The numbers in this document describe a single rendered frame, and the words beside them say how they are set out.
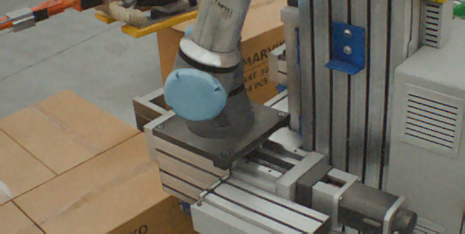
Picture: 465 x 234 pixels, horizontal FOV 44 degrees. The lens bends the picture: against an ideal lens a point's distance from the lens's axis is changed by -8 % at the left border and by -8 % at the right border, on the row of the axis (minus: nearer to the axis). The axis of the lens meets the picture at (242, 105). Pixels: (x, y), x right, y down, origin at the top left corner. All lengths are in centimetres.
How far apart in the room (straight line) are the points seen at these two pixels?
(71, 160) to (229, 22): 131
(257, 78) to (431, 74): 106
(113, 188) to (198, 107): 99
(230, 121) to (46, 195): 99
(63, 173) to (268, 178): 109
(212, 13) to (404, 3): 36
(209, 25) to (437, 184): 54
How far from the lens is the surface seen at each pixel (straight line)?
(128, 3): 188
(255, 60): 206
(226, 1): 105
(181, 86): 110
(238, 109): 129
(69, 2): 178
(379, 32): 118
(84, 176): 216
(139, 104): 243
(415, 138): 118
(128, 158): 220
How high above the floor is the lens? 172
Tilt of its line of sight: 29 degrees down
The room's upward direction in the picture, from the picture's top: 4 degrees counter-clockwise
